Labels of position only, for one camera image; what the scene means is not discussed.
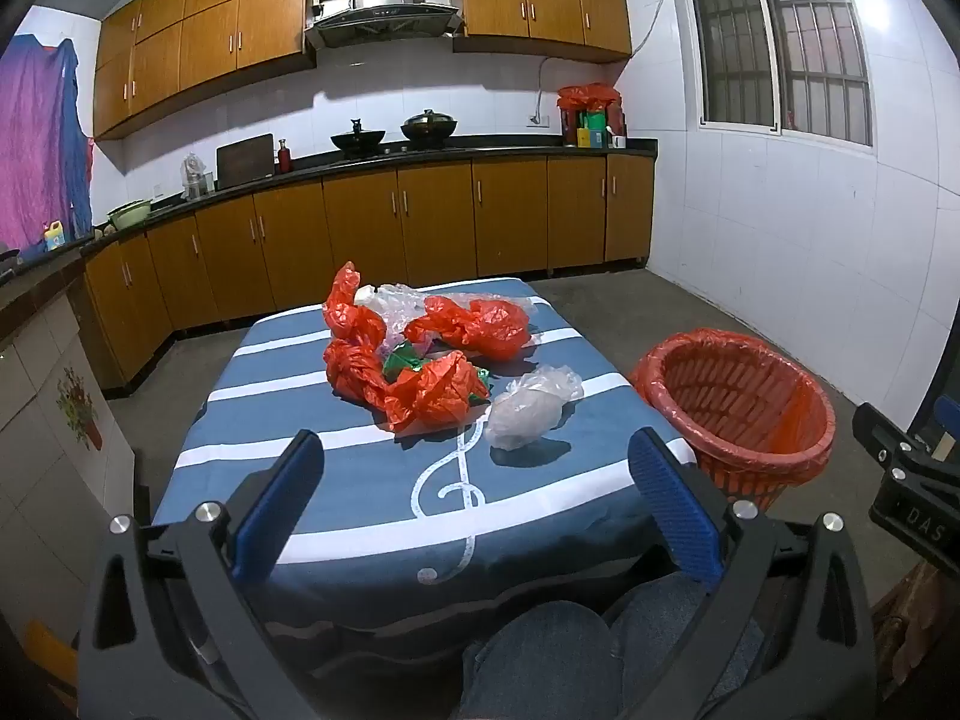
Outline green printed plastic bag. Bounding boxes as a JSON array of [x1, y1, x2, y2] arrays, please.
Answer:
[[382, 341, 492, 383]]

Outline wooden base cabinets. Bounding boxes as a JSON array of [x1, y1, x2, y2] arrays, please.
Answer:
[[82, 151, 657, 391]]

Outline dark wooden cutting board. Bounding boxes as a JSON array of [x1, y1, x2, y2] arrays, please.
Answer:
[[216, 133, 275, 189]]

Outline red plastic basket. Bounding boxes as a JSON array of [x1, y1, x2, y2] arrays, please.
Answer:
[[637, 334, 835, 515]]

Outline clear jar with bag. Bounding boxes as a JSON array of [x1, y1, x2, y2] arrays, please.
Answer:
[[180, 154, 215, 200]]

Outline black wok with lid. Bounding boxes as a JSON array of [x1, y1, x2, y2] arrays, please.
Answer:
[[400, 109, 458, 145]]

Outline green basin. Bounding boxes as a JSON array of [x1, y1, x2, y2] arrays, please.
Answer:
[[107, 199, 153, 232]]

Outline white power cable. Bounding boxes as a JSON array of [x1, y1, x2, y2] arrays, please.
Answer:
[[534, 56, 575, 121]]

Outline clear bubble wrap sheet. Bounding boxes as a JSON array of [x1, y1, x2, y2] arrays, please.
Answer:
[[352, 283, 556, 350]]

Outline blue striped tablecloth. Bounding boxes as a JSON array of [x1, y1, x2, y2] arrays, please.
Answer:
[[150, 277, 698, 661]]

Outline bin with orange bag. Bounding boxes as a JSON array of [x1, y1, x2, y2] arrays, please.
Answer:
[[628, 328, 837, 481]]

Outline person's left leg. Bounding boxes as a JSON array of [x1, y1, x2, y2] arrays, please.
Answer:
[[457, 600, 623, 720]]

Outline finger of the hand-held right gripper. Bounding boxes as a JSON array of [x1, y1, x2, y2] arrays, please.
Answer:
[[853, 401, 912, 466]]

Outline red bag on boxes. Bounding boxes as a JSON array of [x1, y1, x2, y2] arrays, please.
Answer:
[[556, 82, 622, 115]]

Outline purple and blue cloth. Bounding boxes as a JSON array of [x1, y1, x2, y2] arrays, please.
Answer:
[[0, 34, 95, 257]]

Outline black kitchen countertop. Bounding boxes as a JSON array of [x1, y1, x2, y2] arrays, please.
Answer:
[[0, 135, 659, 271]]

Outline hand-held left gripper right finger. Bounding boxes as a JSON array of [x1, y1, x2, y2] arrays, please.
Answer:
[[628, 427, 878, 720]]

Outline wooden wall cabinets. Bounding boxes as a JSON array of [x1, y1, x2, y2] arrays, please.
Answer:
[[94, 0, 632, 140]]

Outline person's leg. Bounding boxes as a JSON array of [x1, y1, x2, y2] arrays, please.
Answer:
[[457, 600, 623, 720], [607, 574, 773, 720]]

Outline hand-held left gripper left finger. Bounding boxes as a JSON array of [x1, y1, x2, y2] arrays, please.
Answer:
[[75, 429, 327, 720]]

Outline barred window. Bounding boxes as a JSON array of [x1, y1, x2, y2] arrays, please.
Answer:
[[681, 0, 876, 148]]

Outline red bag on counter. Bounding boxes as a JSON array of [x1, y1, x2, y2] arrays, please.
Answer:
[[559, 105, 628, 149]]

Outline steel range hood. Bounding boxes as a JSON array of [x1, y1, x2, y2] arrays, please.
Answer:
[[304, 0, 466, 52]]

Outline open black wok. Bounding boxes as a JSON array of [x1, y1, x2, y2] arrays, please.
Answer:
[[331, 120, 387, 159]]

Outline red plastic bag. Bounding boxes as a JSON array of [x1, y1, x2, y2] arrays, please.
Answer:
[[322, 261, 388, 350], [324, 337, 392, 402], [405, 296, 533, 362], [382, 351, 493, 433]]

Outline clear bag with white contents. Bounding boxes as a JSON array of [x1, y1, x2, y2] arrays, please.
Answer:
[[486, 365, 584, 452]]

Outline person's right leg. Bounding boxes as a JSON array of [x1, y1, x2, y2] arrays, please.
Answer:
[[607, 574, 773, 720]]

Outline flower sticker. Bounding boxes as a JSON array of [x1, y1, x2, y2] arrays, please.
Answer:
[[56, 367, 103, 452]]

